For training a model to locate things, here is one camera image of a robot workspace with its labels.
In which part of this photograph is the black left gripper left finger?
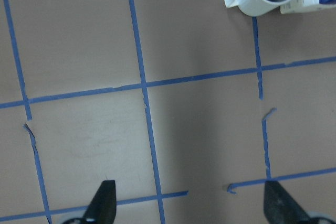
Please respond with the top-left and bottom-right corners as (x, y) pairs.
(82, 180), (117, 224)

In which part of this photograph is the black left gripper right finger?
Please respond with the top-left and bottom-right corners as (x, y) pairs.
(263, 180), (310, 223)

